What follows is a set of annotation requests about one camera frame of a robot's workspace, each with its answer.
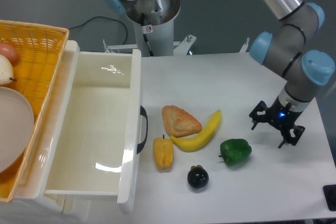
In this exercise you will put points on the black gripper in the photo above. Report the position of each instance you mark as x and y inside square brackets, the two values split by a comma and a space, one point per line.
[280, 117]

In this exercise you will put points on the green bell pepper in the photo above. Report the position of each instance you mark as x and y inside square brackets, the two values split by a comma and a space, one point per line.
[234, 151]

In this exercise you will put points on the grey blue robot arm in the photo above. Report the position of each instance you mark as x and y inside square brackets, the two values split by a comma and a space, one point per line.
[281, 53]

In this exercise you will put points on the yellow banana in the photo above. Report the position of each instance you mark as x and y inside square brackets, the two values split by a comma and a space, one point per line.
[201, 139]

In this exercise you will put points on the black object at table edge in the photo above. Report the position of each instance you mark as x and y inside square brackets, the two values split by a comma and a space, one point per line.
[330, 196]

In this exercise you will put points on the dark purple mangosteen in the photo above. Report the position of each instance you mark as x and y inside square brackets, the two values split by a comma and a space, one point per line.
[197, 177]

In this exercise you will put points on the brown puff pastry bread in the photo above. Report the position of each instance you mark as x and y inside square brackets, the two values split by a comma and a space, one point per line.
[179, 123]

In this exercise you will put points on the yellow bell pepper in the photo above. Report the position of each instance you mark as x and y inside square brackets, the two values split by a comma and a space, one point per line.
[163, 153]

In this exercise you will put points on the white open drawer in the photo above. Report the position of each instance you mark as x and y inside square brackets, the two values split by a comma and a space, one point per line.
[97, 153]

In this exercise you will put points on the yellow woven basket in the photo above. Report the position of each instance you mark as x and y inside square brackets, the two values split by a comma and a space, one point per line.
[40, 48]

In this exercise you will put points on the beige plate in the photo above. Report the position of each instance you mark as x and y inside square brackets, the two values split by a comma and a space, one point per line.
[17, 123]

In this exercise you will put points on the white drawer cabinet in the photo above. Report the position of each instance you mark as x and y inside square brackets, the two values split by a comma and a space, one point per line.
[30, 203]

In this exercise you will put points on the white pear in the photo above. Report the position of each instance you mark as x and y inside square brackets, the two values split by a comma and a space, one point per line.
[6, 71]

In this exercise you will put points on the red apple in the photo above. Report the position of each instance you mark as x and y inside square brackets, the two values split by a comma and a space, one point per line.
[10, 53]

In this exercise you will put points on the black drawer handle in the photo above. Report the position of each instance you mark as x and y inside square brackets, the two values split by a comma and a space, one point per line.
[144, 127]

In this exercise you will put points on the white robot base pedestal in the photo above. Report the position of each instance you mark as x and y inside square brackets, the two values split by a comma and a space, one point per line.
[153, 23]

